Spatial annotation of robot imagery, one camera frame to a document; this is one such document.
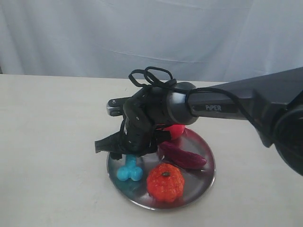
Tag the white backdrop cloth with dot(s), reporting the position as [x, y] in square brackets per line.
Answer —
[202, 40]

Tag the orange toy pumpkin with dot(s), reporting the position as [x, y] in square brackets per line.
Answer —
[165, 183]

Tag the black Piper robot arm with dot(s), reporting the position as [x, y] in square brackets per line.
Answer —
[273, 104]

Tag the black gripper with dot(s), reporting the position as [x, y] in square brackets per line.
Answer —
[144, 113]

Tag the red apple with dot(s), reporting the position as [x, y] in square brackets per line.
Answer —
[175, 131]

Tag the turquoise toy bone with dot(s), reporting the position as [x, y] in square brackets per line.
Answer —
[129, 170]

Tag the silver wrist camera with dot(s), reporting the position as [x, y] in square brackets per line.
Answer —
[115, 106]

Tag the purple sweet potato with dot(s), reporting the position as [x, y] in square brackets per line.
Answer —
[182, 158]

